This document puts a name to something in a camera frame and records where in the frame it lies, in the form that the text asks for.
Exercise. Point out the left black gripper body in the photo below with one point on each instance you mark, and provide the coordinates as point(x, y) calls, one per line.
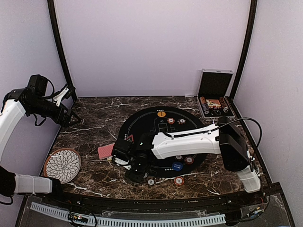
point(57, 118)

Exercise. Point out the red poker chip stack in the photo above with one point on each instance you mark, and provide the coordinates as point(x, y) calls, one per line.
point(179, 181)

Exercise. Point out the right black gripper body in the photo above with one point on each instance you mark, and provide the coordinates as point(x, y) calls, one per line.
point(139, 168)

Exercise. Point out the orange big blind button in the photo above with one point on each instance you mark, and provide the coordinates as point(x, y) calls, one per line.
point(161, 114)

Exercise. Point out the right black frame post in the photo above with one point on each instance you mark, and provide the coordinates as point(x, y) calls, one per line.
point(245, 48)

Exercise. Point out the white slotted cable duct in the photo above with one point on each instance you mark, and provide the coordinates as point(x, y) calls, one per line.
point(128, 219)

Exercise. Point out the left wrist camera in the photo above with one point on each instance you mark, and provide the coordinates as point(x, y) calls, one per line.
point(64, 93)

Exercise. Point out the aluminium poker chip case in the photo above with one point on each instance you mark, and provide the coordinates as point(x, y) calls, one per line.
point(211, 94)

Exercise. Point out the floral ceramic plate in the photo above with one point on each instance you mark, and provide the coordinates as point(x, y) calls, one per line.
point(63, 164)

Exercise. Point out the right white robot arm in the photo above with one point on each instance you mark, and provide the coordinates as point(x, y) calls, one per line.
point(172, 154)

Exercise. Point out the black frame post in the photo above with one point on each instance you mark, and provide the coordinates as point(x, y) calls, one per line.
point(245, 48)
point(58, 41)

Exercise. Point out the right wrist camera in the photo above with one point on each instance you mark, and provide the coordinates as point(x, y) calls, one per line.
point(121, 154)

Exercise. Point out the triangular red dealer button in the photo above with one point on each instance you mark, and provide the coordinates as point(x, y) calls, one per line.
point(130, 138)

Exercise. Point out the blue small blind button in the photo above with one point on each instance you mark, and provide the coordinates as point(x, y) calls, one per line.
point(177, 166)

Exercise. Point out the left black frame post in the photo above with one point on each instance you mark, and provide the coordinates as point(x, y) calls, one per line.
point(58, 41)

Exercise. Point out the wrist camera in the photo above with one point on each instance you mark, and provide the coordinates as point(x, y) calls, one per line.
point(121, 154)
point(64, 93)

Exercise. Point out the red playing card deck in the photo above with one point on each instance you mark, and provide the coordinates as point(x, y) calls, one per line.
point(105, 151)

